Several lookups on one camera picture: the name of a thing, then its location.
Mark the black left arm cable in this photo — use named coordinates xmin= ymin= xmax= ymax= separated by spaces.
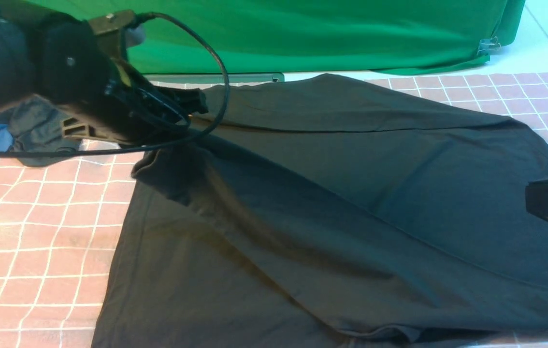
xmin=0 ymin=13 xmax=230 ymax=158

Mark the green backdrop cloth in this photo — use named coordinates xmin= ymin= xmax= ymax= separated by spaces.
xmin=38 ymin=0 xmax=524 ymax=75

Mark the dark gray long-sleeve shirt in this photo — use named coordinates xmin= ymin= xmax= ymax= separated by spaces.
xmin=91 ymin=74 xmax=548 ymax=348

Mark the pink checkered tablecloth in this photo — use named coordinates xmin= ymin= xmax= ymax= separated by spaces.
xmin=0 ymin=72 xmax=548 ymax=348

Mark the dark gray crumpled garment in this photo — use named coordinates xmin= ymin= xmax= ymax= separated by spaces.
xmin=0 ymin=97 xmax=81 ymax=153

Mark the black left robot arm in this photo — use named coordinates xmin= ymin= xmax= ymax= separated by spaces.
xmin=0 ymin=2 xmax=208 ymax=146

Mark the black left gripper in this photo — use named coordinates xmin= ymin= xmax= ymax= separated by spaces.
xmin=37 ymin=19 xmax=208 ymax=145

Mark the metal binder clip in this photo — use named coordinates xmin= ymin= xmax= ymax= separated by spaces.
xmin=477 ymin=37 xmax=502 ymax=57

